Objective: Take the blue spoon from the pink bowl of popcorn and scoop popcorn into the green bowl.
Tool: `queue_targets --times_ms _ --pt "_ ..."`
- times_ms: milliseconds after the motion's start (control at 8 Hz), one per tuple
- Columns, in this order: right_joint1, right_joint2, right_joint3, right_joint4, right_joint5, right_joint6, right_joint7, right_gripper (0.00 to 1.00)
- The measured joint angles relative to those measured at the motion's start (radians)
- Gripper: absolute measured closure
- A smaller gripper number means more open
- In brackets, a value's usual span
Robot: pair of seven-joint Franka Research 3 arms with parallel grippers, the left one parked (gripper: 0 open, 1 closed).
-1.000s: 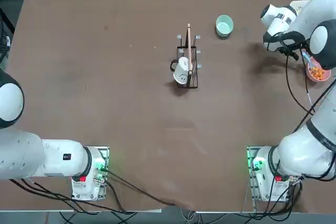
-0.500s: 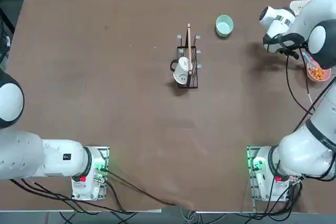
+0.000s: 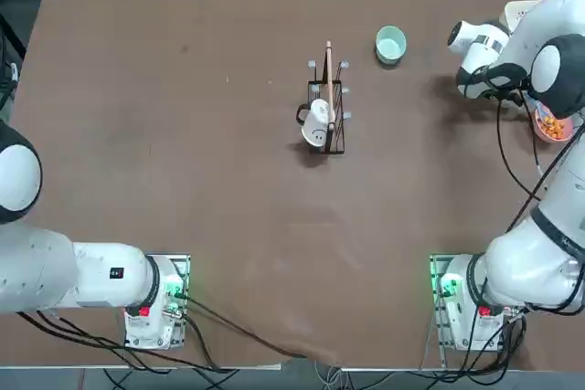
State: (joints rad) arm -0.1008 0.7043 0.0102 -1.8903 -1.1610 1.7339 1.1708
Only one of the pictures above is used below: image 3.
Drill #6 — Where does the green bowl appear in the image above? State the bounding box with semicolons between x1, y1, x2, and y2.
375;25;408;67

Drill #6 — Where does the pink bowl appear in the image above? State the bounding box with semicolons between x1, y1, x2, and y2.
533;105;575;143

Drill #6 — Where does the orange popcorn pile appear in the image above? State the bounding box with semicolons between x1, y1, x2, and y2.
540;116;569;140

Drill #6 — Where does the white smiley mug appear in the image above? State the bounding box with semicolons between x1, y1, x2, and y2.
295;98;338;148

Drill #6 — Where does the white box with beige base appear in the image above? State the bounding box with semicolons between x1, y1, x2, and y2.
504;0;541;36

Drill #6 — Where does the black wire cup rack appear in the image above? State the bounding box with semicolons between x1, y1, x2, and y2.
306;58;353;154

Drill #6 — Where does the wooden rack handle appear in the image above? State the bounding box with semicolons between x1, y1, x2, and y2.
324;41;336;132

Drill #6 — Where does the black cable across table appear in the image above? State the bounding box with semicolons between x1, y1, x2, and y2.
182;296;321;359

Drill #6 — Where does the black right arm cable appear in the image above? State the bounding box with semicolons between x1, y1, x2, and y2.
495;87;549;205

